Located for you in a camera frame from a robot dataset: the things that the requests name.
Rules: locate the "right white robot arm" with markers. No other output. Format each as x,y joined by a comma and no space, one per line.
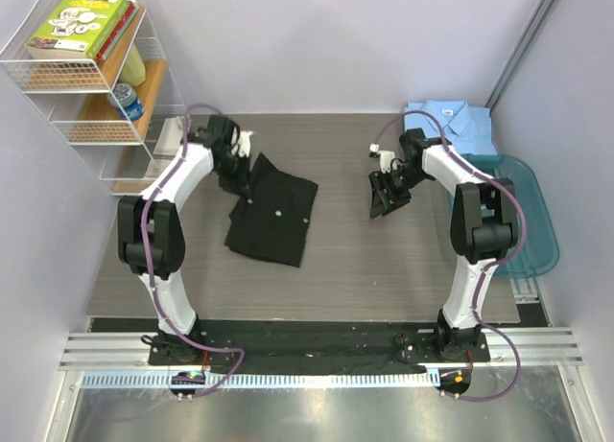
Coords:
459,322

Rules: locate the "white slotted cable duct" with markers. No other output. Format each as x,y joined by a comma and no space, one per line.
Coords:
172,379

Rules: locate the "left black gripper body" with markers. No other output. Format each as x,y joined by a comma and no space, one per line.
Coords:
232,174

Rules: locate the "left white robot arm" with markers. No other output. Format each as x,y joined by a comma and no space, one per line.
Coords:
150,236

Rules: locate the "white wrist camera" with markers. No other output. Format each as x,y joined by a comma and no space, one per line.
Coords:
241,143
384,157

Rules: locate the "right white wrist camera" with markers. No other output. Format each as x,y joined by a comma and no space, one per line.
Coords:
384,157

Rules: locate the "white paper booklet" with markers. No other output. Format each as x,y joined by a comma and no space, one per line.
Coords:
169,139

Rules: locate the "green cover book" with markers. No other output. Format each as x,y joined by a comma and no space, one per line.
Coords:
76,29

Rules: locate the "blue lidded jar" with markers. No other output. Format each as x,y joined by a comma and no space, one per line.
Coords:
124,99

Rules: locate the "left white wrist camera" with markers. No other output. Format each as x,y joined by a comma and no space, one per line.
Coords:
241,143

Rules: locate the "folded light blue shirt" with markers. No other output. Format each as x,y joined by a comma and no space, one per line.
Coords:
467,127

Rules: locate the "red cover book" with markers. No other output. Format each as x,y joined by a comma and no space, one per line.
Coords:
117,32

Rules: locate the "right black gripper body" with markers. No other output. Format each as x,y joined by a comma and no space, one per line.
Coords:
395,184

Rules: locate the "yellow green bottle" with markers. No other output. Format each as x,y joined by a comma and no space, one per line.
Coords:
134,70

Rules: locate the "black long sleeve shirt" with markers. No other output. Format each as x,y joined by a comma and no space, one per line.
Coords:
272,224

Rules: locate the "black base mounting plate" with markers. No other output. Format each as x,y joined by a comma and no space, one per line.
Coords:
312,348

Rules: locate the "white wire shelf rack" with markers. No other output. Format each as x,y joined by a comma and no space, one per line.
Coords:
73,96

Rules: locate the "aluminium frame rail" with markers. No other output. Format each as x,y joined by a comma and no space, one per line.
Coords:
100,351

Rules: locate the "grey aluminium wall post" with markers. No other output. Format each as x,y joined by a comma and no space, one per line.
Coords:
521,50

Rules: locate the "teal plastic tray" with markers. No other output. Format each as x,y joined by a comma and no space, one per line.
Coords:
532,212

